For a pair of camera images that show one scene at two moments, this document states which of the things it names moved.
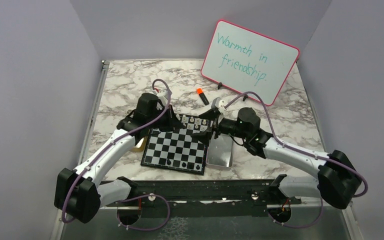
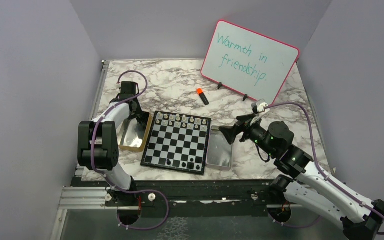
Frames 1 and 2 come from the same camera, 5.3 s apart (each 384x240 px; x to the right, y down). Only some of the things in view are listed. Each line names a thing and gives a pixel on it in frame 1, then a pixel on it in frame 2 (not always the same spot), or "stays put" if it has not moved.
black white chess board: x=175 y=149 stays put
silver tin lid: x=220 y=152 stays put
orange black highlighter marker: x=200 y=91 stays put
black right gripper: x=206 y=134 → x=243 y=124
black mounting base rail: x=202 y=198 stays put
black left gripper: x=172 y=122 → x=139 y=111
